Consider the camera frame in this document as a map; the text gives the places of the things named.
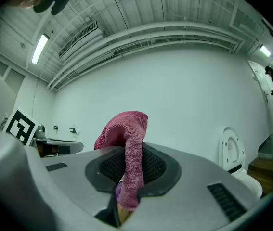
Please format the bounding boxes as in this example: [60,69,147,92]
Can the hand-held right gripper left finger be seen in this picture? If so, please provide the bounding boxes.
[41,146,127,231]

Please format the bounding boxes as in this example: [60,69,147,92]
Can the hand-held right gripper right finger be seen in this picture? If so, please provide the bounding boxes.
[124,142,273,231]

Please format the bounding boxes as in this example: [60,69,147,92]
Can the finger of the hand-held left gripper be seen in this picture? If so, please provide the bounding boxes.
[36,139,84,154]

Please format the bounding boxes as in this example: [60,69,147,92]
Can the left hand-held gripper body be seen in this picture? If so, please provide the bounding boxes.
[2,107,47,146]

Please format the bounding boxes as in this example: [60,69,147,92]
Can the pink cloth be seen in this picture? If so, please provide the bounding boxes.
[93,110,149,213]

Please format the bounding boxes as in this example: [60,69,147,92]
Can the white toilet with raised lid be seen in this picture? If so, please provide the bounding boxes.
[217,126,264,199]

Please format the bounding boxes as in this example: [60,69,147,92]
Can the purple cloth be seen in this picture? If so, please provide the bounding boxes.
[115,181,125,198]

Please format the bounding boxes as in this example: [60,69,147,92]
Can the large cardboard box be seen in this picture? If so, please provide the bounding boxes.
[117,202,133,226]

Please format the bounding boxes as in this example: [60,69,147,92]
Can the brown wooden platform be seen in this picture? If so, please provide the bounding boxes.
[247,153,273,194]

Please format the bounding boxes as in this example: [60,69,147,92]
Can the white ceiling air vent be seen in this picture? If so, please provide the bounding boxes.
[58,20,99,59]

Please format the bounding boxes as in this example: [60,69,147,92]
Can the white door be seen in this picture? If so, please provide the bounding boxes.
[247,59,273,136]

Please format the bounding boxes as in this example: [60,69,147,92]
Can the white ceiling pipes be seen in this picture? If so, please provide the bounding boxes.
[46,20,247,91]

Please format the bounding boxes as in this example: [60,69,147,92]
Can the black head camera mount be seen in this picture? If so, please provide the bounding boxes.
[32,0,74,16]

